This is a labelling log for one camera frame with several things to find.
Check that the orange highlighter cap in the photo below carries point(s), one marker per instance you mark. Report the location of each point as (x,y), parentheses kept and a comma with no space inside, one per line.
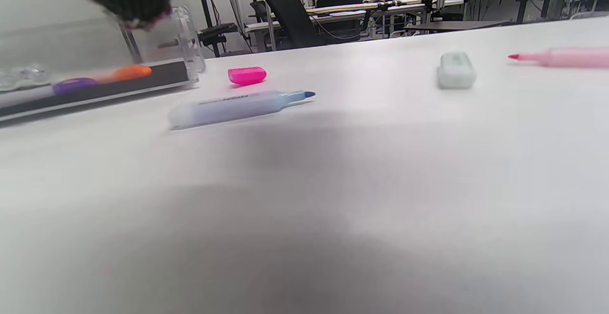
(133,73)

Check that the purple highlighter cap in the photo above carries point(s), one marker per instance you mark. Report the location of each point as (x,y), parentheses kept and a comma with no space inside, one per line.
(75,86)

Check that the magenta highlighter cap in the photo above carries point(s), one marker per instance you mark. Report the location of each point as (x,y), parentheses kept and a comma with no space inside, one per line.
(247,75)

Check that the blue highlighter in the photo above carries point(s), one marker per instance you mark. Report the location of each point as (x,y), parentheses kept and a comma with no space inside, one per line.
(228,109)

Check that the green highlighter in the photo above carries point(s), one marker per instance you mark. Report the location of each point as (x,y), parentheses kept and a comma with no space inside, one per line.
(456,71)

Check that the pink highlighter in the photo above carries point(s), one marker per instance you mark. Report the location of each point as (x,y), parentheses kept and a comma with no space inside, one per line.
(566,58)

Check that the clear acrylic drawer box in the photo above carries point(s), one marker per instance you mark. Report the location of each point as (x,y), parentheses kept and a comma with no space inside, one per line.
(157,78)

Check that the black office chair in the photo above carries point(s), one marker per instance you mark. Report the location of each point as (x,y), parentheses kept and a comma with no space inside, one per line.
(290,14)

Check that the dark side table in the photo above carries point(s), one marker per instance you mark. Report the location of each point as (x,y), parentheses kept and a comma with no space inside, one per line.
(456,25)

